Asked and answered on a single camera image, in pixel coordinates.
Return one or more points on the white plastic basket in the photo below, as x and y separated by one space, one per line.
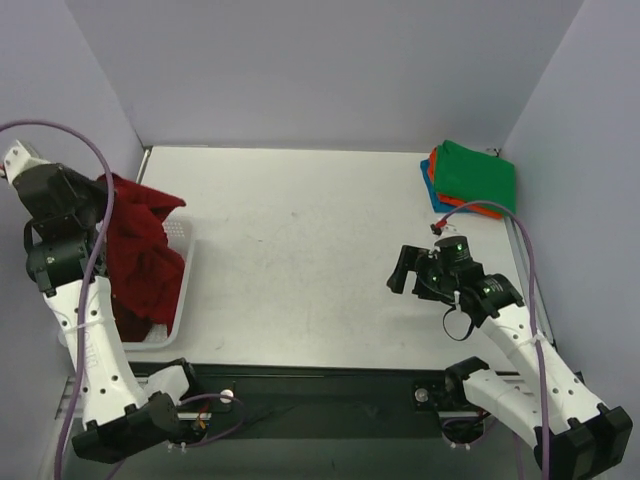
180 232

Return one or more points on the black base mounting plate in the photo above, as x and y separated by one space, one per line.
314 403

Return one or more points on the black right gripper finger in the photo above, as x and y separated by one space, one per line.
396 282
414 259

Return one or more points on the blue folded t-shirt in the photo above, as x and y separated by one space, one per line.
437 204

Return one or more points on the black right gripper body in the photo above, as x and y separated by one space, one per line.
409 270

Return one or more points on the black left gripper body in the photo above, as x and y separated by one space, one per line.
80 190

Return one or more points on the green folded t-shirt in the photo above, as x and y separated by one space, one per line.
471 175

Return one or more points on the orange folded t-shirt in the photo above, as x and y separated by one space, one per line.
484 211

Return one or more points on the red t-shirt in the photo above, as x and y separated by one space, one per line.
145 273

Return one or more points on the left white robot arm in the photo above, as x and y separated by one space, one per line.
69 271

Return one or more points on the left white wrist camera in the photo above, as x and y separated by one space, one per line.
19 158

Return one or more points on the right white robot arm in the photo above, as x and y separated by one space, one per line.
572 432

